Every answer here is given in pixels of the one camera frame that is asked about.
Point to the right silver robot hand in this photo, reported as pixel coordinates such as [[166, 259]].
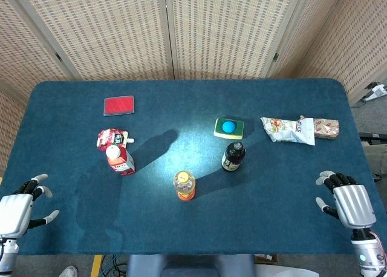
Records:
[[353, 206]]

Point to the red NFC juice bottle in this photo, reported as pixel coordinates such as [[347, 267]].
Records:
[[121, 162]]

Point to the black floor stand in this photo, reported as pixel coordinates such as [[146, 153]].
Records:
[[370, 135]]

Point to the dark brown tea bottle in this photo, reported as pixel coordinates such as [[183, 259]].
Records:
[[233, 156]]

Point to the brown biscuit packet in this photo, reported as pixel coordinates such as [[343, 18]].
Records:
[[326, 128]]

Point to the woven folding screen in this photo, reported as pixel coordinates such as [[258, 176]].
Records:
[[223, 32]]

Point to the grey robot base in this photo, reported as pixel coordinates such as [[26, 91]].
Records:
[[187, 266]]

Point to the blue ball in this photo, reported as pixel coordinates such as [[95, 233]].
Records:
[[229, 127]]

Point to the cardboard box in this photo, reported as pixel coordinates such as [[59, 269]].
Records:
[[267, 258]]

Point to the white snack bag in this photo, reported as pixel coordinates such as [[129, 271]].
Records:
[[284, 130]]

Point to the white floor device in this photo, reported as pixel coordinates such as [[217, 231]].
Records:
[[378, 92]]

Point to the orange iced tea bottle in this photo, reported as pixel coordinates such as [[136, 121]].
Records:
[[184, 184]]

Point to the blue tablecloth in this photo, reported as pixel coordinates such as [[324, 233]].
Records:
[[257, 216]]

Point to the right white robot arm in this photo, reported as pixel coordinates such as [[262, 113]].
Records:
[[367, 252]]

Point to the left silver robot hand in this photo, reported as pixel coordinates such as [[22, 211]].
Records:
[[15, 212]]

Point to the white shoe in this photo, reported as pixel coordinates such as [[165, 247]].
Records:
[[69, 271]]

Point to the red spout pouch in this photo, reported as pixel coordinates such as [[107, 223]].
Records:
[[109, 137]]

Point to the red flat card case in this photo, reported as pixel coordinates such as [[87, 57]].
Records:
[[118, 105]]

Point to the dark shoe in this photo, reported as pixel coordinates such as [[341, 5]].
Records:
[[380, 177]]

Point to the yellow green sponge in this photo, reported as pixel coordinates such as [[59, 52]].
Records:
[[219, 130]]

